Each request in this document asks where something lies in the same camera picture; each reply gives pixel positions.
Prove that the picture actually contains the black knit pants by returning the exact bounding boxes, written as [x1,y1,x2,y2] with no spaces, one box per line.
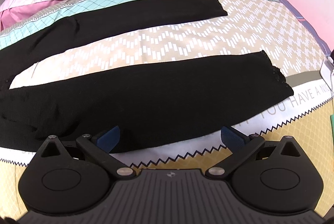
[1,0,294,153]

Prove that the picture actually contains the patterned teal beige quilt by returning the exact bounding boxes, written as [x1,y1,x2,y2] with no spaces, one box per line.
[1,0,333,215]

